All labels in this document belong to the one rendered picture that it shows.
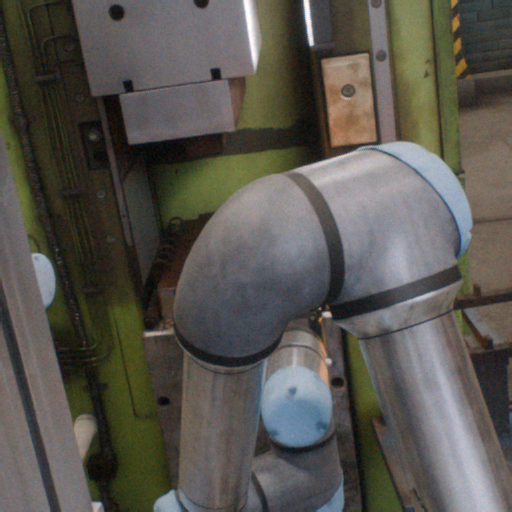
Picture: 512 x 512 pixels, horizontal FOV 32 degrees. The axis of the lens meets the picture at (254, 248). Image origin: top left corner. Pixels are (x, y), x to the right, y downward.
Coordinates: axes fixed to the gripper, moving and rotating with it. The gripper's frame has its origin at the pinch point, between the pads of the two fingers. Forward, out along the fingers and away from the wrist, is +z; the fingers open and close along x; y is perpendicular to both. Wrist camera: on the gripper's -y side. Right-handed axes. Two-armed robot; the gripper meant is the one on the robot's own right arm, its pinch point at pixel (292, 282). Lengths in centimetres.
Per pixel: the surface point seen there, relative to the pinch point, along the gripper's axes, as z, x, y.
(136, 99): 41, -25, -24
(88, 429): 52, -52, 47
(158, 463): 57, -40, 61
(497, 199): 361, 99, 104
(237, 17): 40, -5, -35
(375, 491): 58, 8, 75
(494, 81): 629, 155, 87
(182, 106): 40.9, -17.0, -21.1
